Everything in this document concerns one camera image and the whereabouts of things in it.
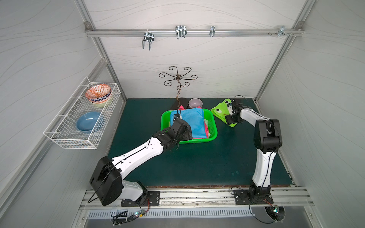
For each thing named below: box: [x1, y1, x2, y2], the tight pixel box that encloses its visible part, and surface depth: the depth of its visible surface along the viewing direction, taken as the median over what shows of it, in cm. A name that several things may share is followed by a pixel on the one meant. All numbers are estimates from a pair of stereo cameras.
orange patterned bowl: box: [85, 84, 112, 105], surface depth 73 cm
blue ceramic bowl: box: [76, 111, 105, 134], surface depth 66 cm
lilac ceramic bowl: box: [188, 97, 203, 109], surface depth 114 cm
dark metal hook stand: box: [158, 66, 198, 108], surface depth 93 cm
